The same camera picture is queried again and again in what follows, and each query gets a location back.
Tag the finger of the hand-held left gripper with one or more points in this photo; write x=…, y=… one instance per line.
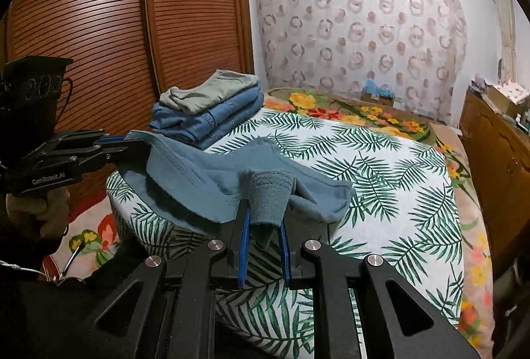
x=70, y=164
x=83, y=140

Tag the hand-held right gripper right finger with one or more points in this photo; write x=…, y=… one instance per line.
x=284, y=255

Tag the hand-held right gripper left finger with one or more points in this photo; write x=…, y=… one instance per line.
x=245, y=247

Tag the teal blue pants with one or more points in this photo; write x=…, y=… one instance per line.
x=198, y=177

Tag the folded grey pants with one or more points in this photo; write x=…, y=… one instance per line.
x=215, y=92

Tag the person's left hand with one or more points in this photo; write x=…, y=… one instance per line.
x=45, y=214

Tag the wooden louvered wardrobe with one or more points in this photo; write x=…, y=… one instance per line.
x=103, y=32

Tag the leaf print bed sheet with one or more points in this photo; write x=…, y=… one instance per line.
x=372, y=197

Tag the folded denim jeans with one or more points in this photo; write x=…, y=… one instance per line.
x=223, y=114

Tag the floral blanket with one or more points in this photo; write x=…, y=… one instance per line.
x=360, y=110

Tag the cardboard box with blue cloth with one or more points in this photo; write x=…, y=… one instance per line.
x=374, y=94

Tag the circle pattern curtain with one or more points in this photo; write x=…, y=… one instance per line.
x=352, y=40

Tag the wooden cabinet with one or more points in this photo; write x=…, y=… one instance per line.
x=497, y=160

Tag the white dotted box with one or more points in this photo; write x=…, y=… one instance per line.
x=511, y=92

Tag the wrapped air conditioner pipe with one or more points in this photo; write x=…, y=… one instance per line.
x=507, y=32

